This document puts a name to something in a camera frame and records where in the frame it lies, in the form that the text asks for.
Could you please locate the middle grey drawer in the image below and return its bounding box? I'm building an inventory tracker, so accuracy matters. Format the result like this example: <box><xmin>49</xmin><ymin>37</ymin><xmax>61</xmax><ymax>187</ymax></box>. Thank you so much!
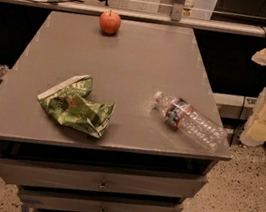
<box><xmin>19</xmin><ymin>188</ymin><xmax>183</xmax><ymax>212</ymax></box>

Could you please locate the clear plastic water bottle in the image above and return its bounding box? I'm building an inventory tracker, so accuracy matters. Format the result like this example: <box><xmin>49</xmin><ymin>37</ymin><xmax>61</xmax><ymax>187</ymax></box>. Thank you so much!
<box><xmin>154</xmin><ymin>91</ymin><xmax>227</xmax><ymax>152</ymax></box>

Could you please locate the top grey drawer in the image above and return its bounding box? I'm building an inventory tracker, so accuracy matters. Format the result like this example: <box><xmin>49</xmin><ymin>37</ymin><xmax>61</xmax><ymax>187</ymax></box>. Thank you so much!
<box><xmin>0</xmin><ymin>158</ymin><xmax>208</xmax><ymax>198</ymax></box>

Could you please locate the grey drawer cabinet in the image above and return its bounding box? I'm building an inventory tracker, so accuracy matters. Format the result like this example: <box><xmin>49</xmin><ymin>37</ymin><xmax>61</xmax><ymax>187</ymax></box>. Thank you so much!
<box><xmin>0</xmin><ymin>12</ymin><xmax>230</xmax><ymax>212</ymax></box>

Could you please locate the green crumpled chip bag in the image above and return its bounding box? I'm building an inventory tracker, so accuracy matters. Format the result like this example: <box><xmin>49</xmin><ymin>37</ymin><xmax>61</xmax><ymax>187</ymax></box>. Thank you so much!
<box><xmin>37</xmin><ymin>75</ymin><xmax>115</xmax><ymax>139</ymax></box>

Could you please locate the red apple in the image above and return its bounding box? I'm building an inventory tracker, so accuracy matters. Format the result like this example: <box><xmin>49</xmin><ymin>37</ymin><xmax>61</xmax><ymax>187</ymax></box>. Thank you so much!
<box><xmin>99</xmin><ymin>10</ymin><xmax>121</xmax><ymax>35</ymax></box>

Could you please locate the grey metal rail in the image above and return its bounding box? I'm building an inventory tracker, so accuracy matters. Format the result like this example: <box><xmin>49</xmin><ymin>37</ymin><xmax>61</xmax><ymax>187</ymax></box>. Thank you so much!
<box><xmin>0</xmin><ymin>0</ymin><xmax>266</xmax><ymax>38</ymax></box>

